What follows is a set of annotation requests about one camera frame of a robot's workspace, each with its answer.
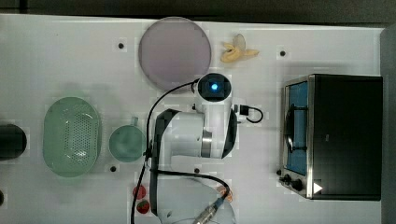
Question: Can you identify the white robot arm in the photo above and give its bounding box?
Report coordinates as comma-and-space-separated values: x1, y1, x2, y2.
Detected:
149, 73, 237, 224

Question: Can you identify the silver toaster oven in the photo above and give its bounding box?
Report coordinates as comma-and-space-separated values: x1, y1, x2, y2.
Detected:
276, 74, 383, 201

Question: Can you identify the purple round plate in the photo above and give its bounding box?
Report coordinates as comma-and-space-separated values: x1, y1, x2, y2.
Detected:
138, 17, 212, 91

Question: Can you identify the peeled toy banana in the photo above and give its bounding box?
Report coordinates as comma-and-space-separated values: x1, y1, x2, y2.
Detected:
220, 34, 260, 63

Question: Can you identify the toy orange half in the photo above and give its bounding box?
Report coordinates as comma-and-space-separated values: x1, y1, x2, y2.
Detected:
217, 186, 233, 203

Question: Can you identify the red toy strawberry upper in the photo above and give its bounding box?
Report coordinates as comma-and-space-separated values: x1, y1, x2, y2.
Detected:
133, 186, 147, 200

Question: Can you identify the red toy strawberry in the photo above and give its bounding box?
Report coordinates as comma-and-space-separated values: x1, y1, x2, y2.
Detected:
136, 200, 150, 214
133, 186, 147, 200

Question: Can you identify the red toy strawberry lower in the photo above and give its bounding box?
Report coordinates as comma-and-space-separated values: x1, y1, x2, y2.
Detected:
136, 200, 150, 214

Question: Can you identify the green oval colander basket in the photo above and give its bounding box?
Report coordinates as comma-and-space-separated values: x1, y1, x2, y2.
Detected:
43, 97, 102, 177

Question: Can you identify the black cylinder at left edge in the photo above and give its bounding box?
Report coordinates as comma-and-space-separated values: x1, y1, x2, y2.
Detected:
0, 124, 27, 161

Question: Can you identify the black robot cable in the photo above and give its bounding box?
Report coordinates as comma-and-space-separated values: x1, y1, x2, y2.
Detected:
130, 78, 264, 224

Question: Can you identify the green cup with handle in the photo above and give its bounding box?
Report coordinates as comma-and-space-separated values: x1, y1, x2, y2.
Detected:
108, 117, 147, 162

